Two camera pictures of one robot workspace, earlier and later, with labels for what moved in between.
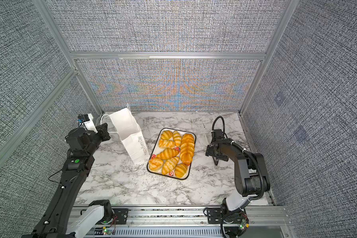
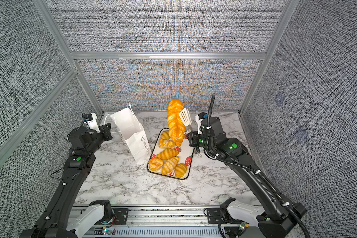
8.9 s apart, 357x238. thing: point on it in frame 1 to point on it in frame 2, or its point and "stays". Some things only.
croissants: (187, 145) to (176, 128)
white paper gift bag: (126, 127) stays
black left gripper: (103, 131) stays
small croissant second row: (164, 143) stays
